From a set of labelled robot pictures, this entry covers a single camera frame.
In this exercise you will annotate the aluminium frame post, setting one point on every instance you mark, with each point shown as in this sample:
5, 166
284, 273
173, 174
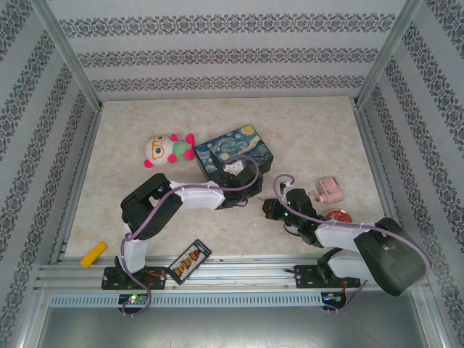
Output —
69, 54
389, 50

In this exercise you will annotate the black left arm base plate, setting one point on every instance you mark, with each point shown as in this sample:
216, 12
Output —
112, 281

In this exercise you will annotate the plush doll with glasses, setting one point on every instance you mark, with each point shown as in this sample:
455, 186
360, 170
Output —
157, 148

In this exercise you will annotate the small circuit board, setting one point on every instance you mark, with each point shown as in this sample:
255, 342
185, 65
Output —
331, 298
132, 299

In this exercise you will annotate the aluminium side rail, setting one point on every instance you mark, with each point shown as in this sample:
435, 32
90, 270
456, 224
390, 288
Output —
377, 170
78, 181

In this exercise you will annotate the yellow block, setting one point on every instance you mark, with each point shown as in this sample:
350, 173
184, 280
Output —
93, 254

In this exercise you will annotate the black box with orange beads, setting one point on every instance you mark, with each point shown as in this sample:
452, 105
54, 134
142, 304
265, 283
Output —
188, 261

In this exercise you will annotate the pink plastic object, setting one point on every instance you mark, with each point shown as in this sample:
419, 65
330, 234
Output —
330, 190

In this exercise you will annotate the grey sheet metal panel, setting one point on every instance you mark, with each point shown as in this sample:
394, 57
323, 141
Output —
235, 330

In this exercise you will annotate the starry night painting box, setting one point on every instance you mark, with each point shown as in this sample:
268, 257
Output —
232, 143

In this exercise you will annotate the aluminium rail beam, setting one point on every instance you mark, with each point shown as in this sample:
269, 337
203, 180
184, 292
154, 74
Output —
246, 275

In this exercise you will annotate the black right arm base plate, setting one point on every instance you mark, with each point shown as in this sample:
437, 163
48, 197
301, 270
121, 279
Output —
306, 277

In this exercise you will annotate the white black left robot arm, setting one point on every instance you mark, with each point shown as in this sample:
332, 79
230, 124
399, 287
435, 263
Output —
195, 197

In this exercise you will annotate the small black corner bracket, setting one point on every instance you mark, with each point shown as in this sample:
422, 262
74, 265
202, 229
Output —
354, 104

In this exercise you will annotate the round red tin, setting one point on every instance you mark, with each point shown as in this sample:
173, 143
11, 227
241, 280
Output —
339, 215

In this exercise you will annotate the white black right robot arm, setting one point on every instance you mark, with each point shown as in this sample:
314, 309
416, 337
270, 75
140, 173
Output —
337, 235

